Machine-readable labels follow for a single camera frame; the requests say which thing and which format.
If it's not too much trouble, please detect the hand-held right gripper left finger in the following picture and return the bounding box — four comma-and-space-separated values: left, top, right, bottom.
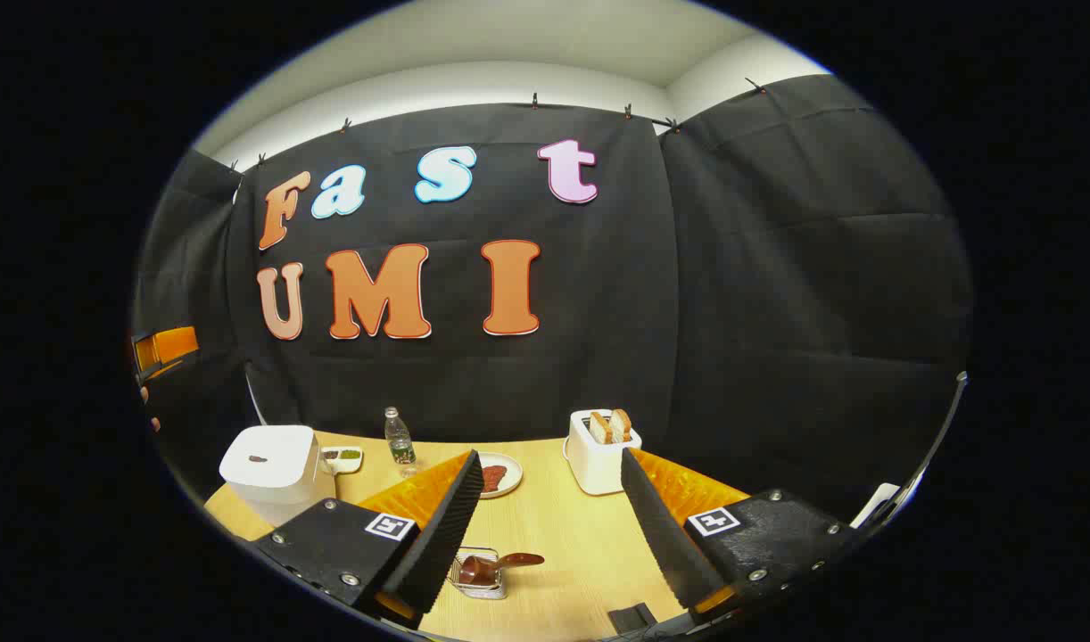
251, 449, 485, 630

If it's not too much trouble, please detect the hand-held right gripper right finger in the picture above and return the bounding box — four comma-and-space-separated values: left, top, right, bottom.
620, 448, 867, 622

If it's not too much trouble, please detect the brown wooden spoon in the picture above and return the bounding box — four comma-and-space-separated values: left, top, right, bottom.
458, 552, 546, 587

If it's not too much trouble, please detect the white rice cooker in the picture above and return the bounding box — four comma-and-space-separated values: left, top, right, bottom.
219, 425, 338, 527

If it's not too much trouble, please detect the black flat block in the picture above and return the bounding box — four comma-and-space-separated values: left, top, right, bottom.
608, 603, 659, 634

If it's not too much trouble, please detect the white round plate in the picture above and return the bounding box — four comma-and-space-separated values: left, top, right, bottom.
474, 452, 524, 499

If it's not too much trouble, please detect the white toaster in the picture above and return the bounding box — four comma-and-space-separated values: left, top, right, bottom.
564, 408, 643, 496

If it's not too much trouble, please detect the clear plastic water bottle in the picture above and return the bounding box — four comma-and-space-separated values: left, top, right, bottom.
384, 407, 418, 478

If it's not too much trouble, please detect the white card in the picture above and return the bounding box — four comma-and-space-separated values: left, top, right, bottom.
851, 482, 903, 529

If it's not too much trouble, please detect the black backdrop cloth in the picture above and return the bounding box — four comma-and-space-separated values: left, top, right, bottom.
130, 74, 974, 527

